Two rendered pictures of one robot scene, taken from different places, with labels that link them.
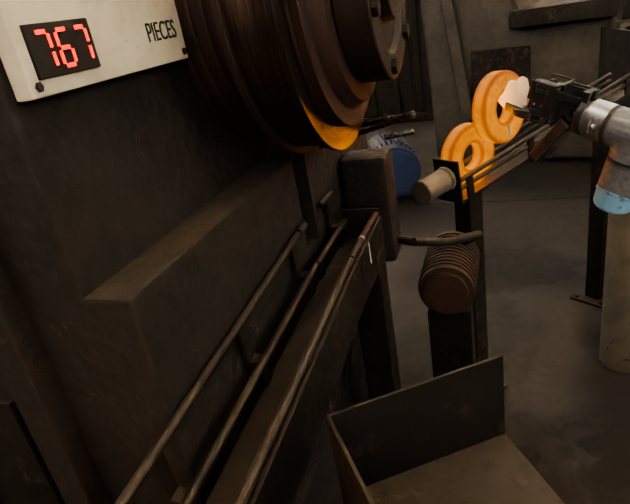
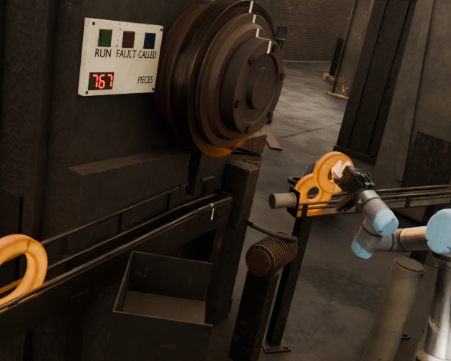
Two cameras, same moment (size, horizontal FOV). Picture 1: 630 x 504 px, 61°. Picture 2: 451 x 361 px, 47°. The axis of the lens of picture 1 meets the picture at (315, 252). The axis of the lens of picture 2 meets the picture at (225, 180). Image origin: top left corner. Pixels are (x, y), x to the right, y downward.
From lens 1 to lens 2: 79 cm
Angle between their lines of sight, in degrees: 9
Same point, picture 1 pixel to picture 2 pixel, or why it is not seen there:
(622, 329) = (374, 346)
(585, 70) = not seen: outside the picture
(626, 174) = (366, 235)
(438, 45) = (397, 116)
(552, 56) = not seen: outside the picture
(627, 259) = (389, 300)
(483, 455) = (190, 303)
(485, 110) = (320, 170)
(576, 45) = not seen: outside the picture
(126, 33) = (128, 79)
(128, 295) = (83, 172)
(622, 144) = (367, 218)
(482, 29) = (432, 119)
